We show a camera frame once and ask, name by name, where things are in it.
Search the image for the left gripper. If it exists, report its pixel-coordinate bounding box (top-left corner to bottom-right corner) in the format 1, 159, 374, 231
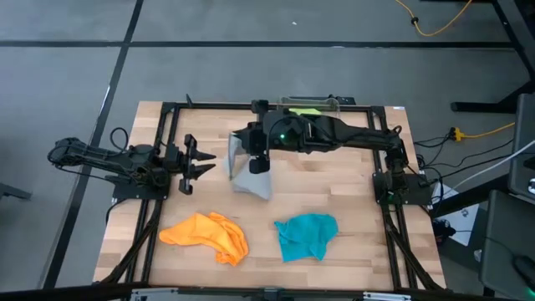
165, 133, 217, 196

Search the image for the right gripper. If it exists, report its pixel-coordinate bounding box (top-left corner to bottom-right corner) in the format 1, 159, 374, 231
232, 99, 273, 175

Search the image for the grey microfiber towel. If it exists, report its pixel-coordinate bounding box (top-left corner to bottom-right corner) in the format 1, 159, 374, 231
222, 132, 273, 202

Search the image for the orange microfiber towel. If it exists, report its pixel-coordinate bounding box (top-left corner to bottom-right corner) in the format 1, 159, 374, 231
158, 212, 250, 268

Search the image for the teal microfiber towel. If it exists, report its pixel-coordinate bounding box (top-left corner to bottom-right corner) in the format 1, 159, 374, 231
273, 213, 339, 263

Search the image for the clear plastic bin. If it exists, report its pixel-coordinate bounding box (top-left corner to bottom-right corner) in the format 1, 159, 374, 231
278, 94, 342, 120

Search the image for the grey chair leg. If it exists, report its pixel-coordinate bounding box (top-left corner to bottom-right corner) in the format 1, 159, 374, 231
0, 181, 33, 202

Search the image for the white paper sheet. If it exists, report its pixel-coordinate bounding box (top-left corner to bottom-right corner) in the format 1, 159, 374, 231
430, 181, 482, 247

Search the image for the black stand foot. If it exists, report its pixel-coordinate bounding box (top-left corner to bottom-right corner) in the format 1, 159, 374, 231
450, 0, 535, 115

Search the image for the grey equipment case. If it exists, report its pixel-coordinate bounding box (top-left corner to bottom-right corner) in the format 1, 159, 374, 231
479, 190, 535, 298
507, 92, 535, 200

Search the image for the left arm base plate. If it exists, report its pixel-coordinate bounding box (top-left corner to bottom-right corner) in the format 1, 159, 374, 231
111, 183, 171, 201

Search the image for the black table frame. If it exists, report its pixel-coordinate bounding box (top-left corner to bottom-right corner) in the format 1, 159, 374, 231
92, 99, 447, 293

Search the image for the silver camera mount bar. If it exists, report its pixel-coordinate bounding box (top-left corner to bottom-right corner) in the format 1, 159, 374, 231
129, 286, 413, 301

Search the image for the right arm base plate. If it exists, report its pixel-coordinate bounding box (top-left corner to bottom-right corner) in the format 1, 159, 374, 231
373, 172, 432, 206

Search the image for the yellow extension cord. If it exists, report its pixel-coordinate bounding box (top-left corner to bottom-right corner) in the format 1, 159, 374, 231
395, 0, 474, 38

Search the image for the yellow cord with plug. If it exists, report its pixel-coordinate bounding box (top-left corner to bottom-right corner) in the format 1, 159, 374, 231
451, 122, 516, 141

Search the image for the white cable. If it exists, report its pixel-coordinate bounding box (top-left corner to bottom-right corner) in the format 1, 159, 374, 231
453, 140, 535, 190

